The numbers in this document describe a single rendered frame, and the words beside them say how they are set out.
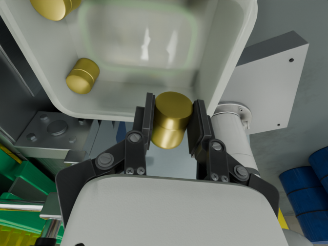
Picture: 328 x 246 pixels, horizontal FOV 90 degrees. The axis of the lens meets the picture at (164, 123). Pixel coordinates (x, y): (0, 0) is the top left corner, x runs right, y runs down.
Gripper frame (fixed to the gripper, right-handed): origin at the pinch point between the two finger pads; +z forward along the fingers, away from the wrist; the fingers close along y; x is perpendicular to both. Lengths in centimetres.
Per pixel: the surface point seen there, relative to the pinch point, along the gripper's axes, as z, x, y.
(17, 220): -4.0, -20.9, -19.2
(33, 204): -3.7, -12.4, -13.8
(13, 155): 3.9, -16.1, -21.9
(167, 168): 35, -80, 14
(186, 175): 35, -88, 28
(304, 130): 110, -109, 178
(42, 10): 10.1, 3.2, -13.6
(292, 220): 101, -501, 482
